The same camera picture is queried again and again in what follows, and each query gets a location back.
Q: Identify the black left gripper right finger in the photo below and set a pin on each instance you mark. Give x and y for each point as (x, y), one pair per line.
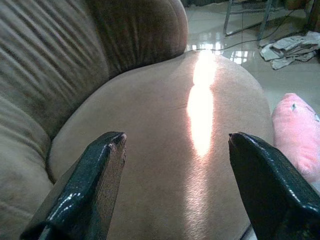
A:
(272, 190)

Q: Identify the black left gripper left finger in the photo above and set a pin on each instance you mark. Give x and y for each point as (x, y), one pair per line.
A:
(82, 190)

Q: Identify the pink plush pillow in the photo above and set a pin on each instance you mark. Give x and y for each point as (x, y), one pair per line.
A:
(297, 132)

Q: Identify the beige fabric sofa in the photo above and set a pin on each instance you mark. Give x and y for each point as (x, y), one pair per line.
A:
(155, 105)

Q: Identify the grey crumpled cloth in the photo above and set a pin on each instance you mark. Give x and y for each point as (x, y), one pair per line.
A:
(287, 48)

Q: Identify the metal frame chair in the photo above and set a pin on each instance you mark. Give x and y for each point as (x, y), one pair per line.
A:
(247, 15)

